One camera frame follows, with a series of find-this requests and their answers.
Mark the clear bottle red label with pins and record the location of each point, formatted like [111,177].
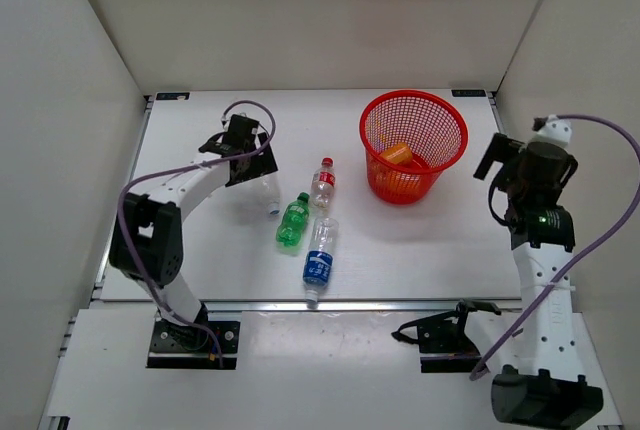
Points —
[323,185]

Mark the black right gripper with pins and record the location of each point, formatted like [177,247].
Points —
[500,149]

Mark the clear bottle white cap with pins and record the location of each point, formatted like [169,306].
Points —
[268,193]

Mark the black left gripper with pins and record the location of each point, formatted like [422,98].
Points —
[263,165]

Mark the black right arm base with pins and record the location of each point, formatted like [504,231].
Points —
[443,345]

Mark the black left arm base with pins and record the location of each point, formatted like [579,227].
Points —
[176,347]

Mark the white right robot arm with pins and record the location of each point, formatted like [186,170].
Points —
[539,380]

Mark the orange soda bottle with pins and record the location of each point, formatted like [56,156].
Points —
[392,181]

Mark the orange juice bottle gold cap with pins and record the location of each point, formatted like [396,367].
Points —
[398,154]

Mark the green Sprite bottle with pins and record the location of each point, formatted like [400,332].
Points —
[291,230]

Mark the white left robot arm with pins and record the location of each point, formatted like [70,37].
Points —
[147,244]

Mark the aluminium table edge rail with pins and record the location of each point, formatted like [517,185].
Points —
[332,306]

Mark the red mesh plastic bin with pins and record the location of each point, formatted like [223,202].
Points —
[433,129]

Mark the clear bottle blue label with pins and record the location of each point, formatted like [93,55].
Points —
[319,259]

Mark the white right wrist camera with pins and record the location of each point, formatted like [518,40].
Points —
[553,130]

